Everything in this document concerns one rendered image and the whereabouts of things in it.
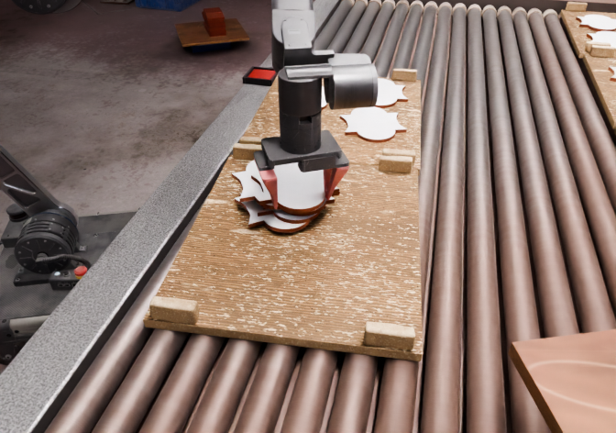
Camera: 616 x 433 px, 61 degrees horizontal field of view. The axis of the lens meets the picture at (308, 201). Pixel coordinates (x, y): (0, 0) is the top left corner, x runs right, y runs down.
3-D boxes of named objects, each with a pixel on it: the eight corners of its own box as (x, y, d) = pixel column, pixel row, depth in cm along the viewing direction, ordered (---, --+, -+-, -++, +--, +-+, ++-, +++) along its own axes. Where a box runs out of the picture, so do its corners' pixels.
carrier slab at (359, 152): (234, 159, 101) (233, 151, 100) (280, 75, 133) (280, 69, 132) (419, 176, 96) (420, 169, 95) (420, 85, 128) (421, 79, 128)
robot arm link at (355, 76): (278, 61, 77) (279, 16, 69) (355, 56, 78) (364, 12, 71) (288, 129, 72) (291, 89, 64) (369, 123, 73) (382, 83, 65)
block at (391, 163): (378, 172, 94) (379, 158, 93) (378, 166, 96) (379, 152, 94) (412, 174, 93) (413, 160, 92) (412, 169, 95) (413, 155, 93)
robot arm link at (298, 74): (275, 59, 69) (280, 75, 64) (326, 56, 70) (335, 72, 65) (277, 107, 73) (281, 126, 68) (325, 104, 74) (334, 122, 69)
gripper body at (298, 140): (342, 161, 73) (344, 113, 69) (270, 172, 71) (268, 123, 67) (328, 140, 78) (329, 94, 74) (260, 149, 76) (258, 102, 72)
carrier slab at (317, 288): (144, 327, 67) (142, 319, 66) (230, 160, 100) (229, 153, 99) (421, 362, 63) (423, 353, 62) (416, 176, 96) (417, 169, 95)
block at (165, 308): (150, 320, 66) (147, 305, 65) (156, 309, 68) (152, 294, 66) (196, 326, 66) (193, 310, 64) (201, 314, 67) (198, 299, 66)
